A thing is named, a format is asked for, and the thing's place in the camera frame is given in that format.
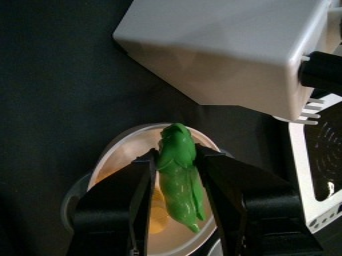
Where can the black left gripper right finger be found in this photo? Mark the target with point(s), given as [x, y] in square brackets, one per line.
[258, 206]

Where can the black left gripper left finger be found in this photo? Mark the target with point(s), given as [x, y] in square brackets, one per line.
[111, 206]

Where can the green toy pepper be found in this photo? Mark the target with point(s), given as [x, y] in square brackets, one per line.
[180, 176]

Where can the white round bowl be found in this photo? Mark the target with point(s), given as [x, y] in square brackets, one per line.
[134, 156]

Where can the white toy oven door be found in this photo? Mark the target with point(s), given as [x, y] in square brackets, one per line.
[318, 166]

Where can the black oven knob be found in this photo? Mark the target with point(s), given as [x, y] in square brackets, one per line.
[321, 71]

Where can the white toy oven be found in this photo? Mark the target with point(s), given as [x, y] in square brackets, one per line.
[231, 50]

